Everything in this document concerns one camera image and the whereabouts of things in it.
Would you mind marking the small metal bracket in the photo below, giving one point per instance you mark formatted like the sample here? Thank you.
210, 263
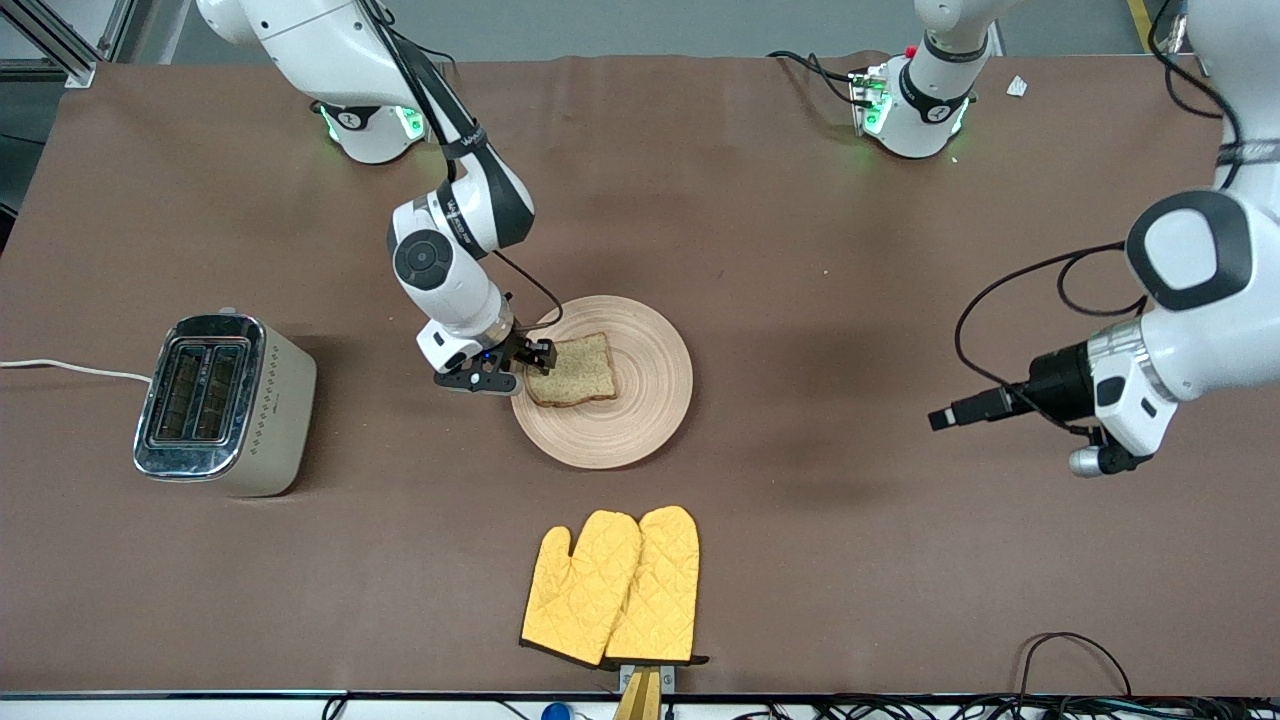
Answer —
668, 680

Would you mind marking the round wooden plate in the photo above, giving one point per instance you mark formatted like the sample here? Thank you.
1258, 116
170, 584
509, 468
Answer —
640, 420

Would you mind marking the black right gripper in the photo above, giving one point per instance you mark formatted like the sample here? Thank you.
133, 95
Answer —
521, 347

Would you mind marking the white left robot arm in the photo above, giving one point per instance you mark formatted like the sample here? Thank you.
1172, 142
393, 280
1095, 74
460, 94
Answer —
1200, 330

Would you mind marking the small blue cap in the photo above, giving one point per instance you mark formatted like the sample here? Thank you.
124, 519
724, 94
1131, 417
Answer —
555, 713

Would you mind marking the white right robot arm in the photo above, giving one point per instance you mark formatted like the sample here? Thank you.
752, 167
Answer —
330, 50

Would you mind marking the slice of brown bread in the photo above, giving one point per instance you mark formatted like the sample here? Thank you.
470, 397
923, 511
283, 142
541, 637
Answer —
575, 372

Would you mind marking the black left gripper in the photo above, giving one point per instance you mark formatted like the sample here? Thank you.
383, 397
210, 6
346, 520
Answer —
1052, 386

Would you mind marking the beige and chrome toaster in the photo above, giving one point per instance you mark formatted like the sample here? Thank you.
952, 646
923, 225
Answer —
280, 420

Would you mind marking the aluminium frame with bracket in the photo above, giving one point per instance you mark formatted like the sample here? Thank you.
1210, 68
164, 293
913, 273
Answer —
80, 72

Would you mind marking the brown table cover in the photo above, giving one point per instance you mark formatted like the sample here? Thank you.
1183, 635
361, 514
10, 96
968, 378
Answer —
800, 250

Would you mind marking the small white paper scrap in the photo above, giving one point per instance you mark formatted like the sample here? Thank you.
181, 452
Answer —
1017, 87

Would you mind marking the yellow quilted oven mitt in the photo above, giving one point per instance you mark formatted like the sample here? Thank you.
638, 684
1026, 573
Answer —
575, 590
660, 590

